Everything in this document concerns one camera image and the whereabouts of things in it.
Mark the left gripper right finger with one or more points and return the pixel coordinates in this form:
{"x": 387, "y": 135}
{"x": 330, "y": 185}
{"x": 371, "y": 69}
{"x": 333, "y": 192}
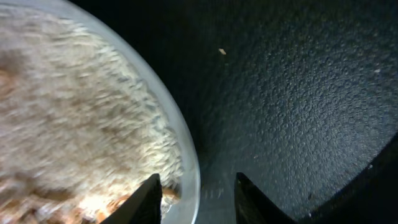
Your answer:
{"x": 253, "y": 207}

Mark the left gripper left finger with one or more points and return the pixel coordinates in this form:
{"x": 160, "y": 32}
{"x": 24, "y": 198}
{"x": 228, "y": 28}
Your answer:
{"x": 142, "y": 207}

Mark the grey plate with food scraps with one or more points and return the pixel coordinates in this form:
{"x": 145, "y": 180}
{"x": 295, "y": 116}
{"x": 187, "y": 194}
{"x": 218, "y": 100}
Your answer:
{"x": 84, "y": 121}

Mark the black round tray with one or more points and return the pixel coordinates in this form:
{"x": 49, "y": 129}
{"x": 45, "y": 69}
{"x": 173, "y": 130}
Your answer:
{"x": 301, "y": 96}

